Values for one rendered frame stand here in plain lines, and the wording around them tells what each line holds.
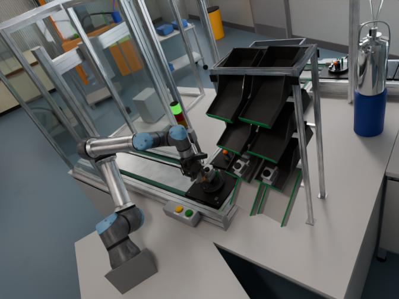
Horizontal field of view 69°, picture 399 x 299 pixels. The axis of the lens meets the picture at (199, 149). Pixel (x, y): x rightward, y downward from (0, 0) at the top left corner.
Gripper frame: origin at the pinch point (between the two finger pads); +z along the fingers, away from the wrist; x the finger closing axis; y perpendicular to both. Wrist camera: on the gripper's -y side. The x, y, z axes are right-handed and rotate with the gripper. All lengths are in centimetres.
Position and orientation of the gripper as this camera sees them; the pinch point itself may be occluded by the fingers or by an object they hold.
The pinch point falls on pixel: (200, 179)
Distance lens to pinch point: 153.7
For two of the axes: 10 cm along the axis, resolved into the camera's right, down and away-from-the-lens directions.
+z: 2.9, 7.6, 5.9
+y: -5.6, 6.3, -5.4
